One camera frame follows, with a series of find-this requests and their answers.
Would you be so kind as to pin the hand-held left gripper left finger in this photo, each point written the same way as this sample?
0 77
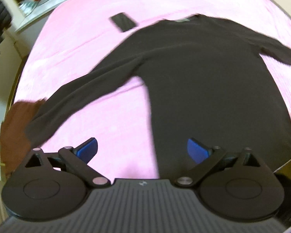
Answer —
87 149

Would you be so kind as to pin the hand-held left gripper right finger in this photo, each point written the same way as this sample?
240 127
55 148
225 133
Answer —
197 150

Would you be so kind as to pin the black long-sleeve shirt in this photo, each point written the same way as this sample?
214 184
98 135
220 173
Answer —
208 77

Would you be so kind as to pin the brown garment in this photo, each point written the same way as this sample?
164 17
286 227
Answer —
17 126

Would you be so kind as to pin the pink ribbed blanket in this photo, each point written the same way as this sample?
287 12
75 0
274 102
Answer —
87 53

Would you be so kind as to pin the black smartphone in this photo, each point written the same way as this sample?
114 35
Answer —
123 21

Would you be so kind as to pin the white windowsill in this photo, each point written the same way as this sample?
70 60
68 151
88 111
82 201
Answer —
43 2

